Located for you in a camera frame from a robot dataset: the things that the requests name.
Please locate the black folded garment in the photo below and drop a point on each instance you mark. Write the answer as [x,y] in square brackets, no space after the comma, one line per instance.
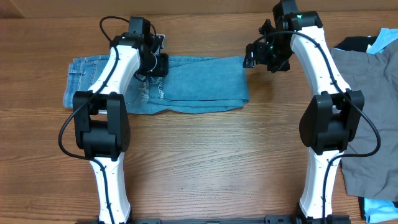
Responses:
[356,43]

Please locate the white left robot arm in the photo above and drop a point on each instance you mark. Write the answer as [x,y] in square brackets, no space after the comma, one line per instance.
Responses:
[102,127]

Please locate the light blue folded garment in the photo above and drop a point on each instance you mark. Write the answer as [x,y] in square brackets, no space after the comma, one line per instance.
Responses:
[382,205]

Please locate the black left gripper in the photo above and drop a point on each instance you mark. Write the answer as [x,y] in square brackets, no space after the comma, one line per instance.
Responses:
[163,67]

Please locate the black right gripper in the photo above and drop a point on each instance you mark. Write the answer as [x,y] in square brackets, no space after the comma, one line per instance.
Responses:
[260,48]

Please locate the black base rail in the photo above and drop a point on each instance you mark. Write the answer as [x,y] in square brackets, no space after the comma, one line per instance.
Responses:
[269,219]

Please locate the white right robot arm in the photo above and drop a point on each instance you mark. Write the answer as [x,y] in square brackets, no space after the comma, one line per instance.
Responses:
[330,121]

